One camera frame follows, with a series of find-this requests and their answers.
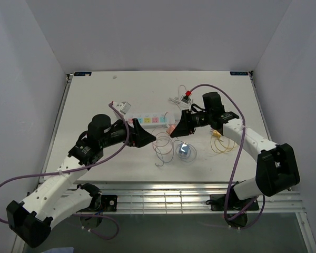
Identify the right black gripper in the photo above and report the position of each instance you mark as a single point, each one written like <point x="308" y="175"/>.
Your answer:
<point x="185" y="126"/>

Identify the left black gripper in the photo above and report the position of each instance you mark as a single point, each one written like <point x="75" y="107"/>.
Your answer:
<point x="140" y="136"/>

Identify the pink charger plug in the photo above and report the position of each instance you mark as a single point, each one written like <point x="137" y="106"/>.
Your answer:
<point x="170" y="129"/>

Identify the white colourful power strip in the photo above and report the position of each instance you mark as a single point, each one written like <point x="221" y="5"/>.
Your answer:
<point x="152" y="120"/>

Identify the yellow charger plug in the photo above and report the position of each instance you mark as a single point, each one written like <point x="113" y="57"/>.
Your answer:
<point x="216" y="134"/>

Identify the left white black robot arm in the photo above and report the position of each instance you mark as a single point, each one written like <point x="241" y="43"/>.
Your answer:
<point x="35" y="216"/>

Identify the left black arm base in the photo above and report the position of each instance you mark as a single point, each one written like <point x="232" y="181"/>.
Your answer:
<point x="103" y="203"/>

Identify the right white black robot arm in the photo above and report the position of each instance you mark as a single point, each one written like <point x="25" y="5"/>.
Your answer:
<point x="276" y="166"/>

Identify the blue charger plug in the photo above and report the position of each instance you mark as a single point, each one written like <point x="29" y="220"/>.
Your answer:
<point x="183" y="149"/>

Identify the right blue corner label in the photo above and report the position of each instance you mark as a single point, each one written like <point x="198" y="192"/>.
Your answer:
<point x="239" y="73"/>

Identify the blue corner label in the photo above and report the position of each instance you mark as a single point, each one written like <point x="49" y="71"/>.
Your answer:
<point x="82" y="73"/>
<point x="239" y="73"/>

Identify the left blue corner label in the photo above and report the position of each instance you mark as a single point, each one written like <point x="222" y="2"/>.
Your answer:
<point x="82" y="73"/>

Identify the blue cloth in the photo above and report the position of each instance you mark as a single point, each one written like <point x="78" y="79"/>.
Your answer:
<point x="60" y="250"/>

